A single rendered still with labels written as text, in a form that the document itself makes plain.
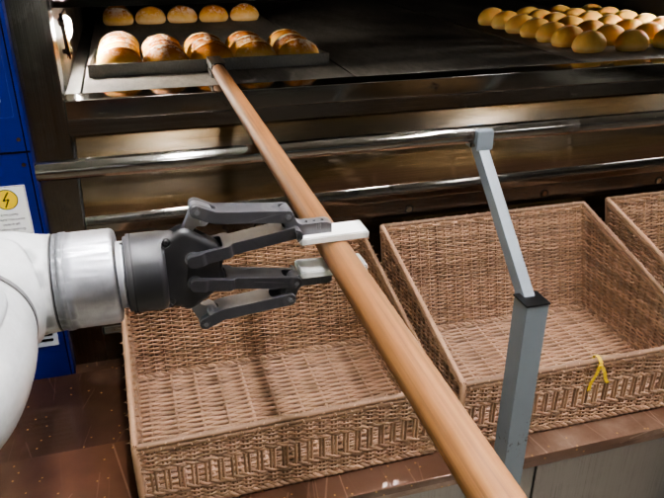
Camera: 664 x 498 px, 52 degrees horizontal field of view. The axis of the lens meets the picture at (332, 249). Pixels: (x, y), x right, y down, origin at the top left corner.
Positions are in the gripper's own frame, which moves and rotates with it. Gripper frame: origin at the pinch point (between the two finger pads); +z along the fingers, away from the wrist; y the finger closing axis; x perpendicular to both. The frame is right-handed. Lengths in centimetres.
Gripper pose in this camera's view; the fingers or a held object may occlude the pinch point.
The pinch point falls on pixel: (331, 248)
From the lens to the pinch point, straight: 69.1
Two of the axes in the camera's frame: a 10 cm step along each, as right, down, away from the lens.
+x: 2.8, 4.2, -8.6
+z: 9.6, -1.2, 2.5
